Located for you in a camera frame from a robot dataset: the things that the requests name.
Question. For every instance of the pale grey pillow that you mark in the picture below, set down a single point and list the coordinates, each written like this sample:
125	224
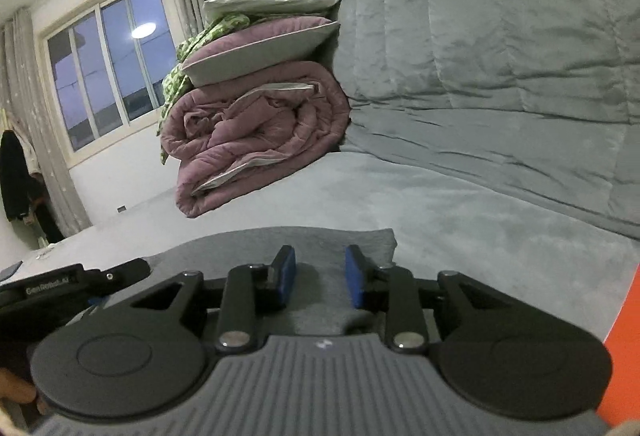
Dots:
270	4

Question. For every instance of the pink folded quilt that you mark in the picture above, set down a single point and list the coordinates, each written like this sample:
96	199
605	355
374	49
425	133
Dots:
260	131

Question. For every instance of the grey quilted headboard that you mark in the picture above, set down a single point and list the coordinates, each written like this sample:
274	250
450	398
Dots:
500	41

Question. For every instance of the beige hanging garment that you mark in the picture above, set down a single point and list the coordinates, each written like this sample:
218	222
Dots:
22	141

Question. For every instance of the person's left hand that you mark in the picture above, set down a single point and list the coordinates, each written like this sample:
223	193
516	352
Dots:
15	386

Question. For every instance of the green patterned blanket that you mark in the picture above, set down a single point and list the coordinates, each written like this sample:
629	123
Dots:
210	34

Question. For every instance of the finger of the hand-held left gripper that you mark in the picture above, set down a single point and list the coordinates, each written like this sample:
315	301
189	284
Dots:
96	306
125	273

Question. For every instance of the window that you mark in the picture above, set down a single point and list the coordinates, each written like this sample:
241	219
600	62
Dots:
110	66

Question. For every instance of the pink pillow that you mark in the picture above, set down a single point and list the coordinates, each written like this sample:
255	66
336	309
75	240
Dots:
260	51

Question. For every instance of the black hanging coat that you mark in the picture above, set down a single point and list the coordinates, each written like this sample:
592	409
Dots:
17	181

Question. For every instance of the grey t-shirt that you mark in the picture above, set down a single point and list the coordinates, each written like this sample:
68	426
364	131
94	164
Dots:
320	246

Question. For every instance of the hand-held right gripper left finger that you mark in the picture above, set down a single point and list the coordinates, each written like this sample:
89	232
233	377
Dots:
286	276

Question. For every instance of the dark tablet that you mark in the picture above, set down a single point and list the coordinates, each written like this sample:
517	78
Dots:
10	270

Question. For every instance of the orange object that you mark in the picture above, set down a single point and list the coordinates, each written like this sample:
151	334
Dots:
627	366

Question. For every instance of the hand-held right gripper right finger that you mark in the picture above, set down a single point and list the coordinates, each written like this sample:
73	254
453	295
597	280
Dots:
354	278

